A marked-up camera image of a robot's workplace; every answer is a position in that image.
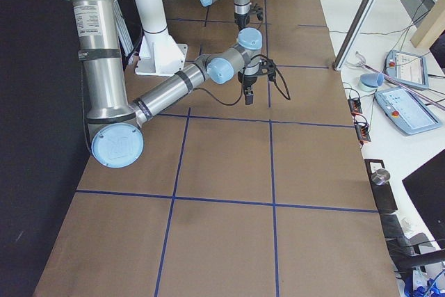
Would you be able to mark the aluminium frame post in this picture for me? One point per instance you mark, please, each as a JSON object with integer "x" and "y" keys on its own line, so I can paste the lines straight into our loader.
{"x": 360, "y": 16}

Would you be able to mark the teach pendant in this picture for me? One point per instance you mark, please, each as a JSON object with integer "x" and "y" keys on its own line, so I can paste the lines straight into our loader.
{"x": 406, "y": 111}
{"x": 407, "y": 68}

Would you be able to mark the upper orange black clamp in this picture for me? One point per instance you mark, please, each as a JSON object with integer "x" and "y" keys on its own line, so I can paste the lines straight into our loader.
{"x": 355, "y": 106}

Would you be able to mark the upper teach pendant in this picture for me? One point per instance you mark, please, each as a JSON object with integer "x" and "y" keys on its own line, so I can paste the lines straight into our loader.
{"x": 407, "y": 68}

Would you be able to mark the black monitor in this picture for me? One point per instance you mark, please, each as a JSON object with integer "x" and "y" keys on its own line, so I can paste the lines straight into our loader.
{"x": 425, "y": 187}

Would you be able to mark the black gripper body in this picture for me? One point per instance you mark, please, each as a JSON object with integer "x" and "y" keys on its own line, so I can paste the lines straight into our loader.
{"x": 242, "y": 21}
{"x": 247, "y": 80}

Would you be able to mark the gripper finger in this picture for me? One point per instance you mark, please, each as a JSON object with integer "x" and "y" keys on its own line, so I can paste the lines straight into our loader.
{"x": 250, "y": 96}
{"x": 246, "y": 94}

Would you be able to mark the silver metal knob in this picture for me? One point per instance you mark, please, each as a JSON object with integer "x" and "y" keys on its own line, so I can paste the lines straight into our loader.
{"x": 380, "y": 177}

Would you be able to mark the blue tape roll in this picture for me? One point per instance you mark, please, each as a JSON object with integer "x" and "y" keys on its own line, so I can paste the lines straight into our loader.
{"x": 370, "y": 81}

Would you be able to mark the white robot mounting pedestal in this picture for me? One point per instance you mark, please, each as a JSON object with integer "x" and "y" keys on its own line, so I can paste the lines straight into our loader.
{"x": 159, "y": 53}

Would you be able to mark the lower teach pendant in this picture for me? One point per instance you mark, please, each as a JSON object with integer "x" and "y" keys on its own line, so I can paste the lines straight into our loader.
{"x": 406, "y": 111}

